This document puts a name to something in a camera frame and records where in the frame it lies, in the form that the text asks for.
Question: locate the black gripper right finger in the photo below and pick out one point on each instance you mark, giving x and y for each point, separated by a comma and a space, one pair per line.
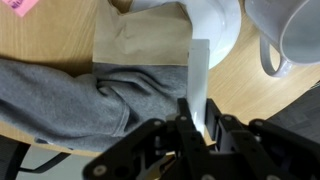
259, 150

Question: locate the small white plate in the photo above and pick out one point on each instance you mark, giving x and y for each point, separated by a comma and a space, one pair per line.
218, 21

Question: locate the pink sticky note centre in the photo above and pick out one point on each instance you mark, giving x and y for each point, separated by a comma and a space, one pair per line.
21, 7

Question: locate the brown paper napkin on plate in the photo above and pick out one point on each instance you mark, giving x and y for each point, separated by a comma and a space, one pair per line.
156, 36

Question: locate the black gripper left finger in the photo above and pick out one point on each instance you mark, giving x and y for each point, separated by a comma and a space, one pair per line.
174, 147

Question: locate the white mug cup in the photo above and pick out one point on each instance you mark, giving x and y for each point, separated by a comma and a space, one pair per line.
289, 33

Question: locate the white marker pen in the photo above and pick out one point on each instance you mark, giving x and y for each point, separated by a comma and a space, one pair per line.
197, 83

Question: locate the grey sweatshirt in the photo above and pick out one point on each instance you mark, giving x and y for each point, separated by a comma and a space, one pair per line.
91, 111

